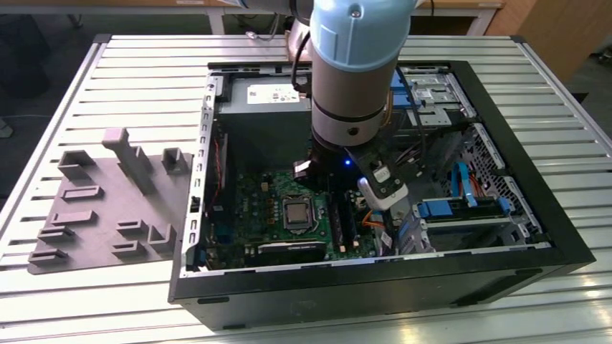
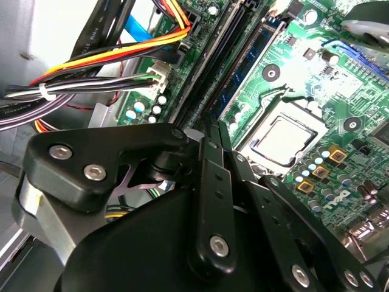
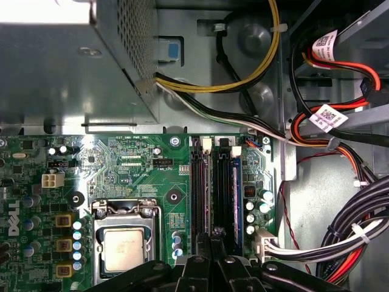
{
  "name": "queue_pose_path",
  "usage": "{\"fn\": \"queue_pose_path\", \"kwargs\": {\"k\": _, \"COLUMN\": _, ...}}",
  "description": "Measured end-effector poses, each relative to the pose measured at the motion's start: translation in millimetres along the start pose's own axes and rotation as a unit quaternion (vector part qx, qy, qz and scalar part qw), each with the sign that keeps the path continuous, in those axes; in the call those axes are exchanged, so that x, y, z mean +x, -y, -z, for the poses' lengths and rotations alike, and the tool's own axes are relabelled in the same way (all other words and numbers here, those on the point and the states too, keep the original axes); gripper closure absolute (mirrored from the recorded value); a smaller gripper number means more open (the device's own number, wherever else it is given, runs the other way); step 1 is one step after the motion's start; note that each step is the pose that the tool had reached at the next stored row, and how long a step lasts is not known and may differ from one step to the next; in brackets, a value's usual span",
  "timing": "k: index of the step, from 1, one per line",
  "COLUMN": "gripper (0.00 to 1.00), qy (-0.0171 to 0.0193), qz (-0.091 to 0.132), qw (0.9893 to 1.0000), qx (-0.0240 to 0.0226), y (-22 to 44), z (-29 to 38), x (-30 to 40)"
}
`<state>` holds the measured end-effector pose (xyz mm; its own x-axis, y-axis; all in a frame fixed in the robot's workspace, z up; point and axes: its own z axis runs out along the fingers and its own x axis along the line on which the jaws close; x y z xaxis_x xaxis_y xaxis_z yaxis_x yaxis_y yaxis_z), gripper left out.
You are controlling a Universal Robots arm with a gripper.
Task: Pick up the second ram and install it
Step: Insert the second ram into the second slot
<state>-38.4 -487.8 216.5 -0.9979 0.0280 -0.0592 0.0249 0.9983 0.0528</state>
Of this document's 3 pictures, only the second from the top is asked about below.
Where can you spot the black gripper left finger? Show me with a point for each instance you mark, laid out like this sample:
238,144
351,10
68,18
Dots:
76,158

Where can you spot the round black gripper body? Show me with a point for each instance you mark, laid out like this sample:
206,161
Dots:
136,258

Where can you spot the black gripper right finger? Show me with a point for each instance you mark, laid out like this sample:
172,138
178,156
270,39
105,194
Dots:
285,219

